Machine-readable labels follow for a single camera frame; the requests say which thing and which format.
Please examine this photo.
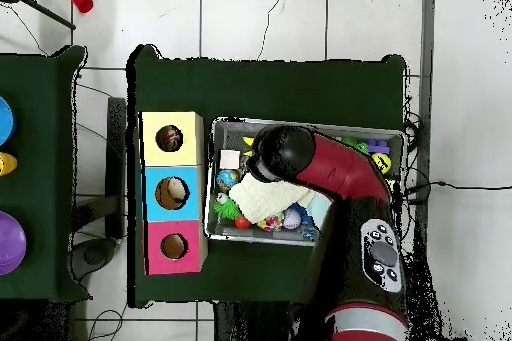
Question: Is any cream waffle cloth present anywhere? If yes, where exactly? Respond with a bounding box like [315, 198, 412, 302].
[228, 172, 315, 224]

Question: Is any polka dot cloth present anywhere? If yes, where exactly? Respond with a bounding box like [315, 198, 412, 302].
[257, 212, 285, 233]

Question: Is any clear mesh bin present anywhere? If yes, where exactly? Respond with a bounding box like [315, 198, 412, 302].
[204, 116, 405, 252]

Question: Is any wooden box with three holes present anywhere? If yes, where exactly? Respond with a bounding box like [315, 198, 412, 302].
[137, 110, 209, 277]

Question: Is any plain wooden cube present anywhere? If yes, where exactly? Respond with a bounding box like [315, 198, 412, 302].
[219, 149, 241, 170]

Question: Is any globe print ball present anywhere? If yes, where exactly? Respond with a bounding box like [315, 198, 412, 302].
[216, 168, 241, 192]

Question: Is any green spiky ball with eyes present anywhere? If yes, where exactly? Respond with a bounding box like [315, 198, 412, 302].
[212, 192, 242, 221]

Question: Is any mint waffle cloth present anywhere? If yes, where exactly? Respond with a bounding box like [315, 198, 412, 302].
[305, 192, 333, 230]

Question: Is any dark green table cloth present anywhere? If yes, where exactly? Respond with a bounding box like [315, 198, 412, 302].
[126, 44, 407, 308]

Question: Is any purple building brick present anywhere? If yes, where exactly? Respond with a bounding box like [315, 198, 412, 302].
[365, 138, 391, 155]

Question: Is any yellow smiley ball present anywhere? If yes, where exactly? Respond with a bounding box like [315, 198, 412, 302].
[370, 151, 392, 175]

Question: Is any green cloth of side table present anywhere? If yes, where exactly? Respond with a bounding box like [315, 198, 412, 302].
[0, 44, 91, 303]

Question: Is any red plastic cup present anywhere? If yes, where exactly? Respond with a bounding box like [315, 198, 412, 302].
[69, 0, 95, 14]

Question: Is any purple ball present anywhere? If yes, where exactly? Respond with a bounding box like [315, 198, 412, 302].
[0, 211, 28, 276]

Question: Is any black tripod stand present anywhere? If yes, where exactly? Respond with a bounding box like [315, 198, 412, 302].
[0, 0, 77, 31]

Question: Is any long black cable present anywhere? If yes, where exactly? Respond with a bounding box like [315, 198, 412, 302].
[405, 180, 512, 204]

